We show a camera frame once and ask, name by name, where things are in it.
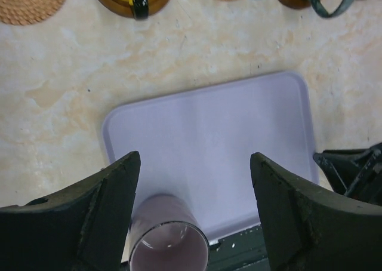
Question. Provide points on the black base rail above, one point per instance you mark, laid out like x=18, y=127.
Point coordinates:
x=244, y=250

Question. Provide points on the purple mug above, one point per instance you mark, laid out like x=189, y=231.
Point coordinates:
x=164, y=235

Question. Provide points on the lavender plastic tray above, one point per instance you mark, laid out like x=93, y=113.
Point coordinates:
x=196, y=145

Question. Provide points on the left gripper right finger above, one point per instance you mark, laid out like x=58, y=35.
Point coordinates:
x=308, y=227

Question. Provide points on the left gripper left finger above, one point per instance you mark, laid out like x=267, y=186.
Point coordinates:
x=81, y=227

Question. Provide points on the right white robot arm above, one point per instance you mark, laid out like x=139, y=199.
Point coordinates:
x=353, y=173

